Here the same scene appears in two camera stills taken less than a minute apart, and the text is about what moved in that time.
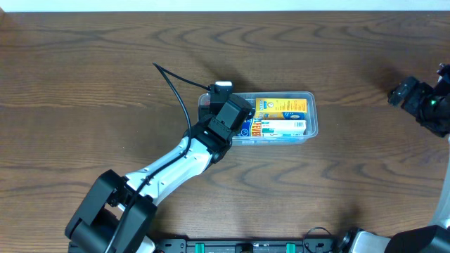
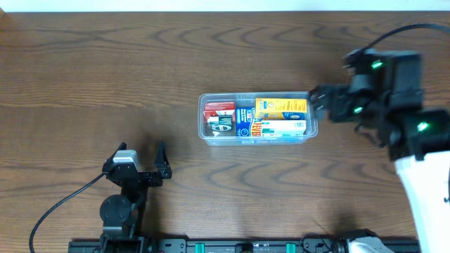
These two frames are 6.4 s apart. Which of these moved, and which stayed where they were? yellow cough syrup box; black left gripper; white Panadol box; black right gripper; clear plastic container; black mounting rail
Moved: black right gripper; black left gripper
Stayed: clear plastic container; yellow cough syrup box; black mounting rail; white Panadol box
